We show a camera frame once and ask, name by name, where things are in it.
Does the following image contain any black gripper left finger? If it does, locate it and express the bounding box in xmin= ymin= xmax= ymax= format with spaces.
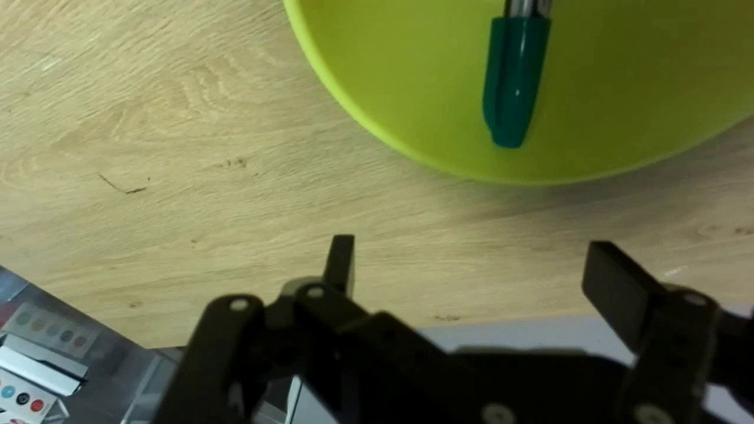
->
xmin=155 ymin=234 xmax=458 ymax=424

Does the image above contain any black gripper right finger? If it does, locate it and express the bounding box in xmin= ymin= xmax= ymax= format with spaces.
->
xmin=581 ymin=240 xmax=754 ymax=424

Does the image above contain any green capped marker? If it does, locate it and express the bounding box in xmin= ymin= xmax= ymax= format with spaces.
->
xmin=481 ymin=0 xmax=556 ymax=150

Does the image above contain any yellow plastic bowl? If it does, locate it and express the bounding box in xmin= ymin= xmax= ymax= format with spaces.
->
xmin=280 ymin=0 xmax=754 ymax=188

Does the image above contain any box with coloured dots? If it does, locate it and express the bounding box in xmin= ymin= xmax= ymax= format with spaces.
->
xmin=0 ymin=266 xmax=184 ymax=424

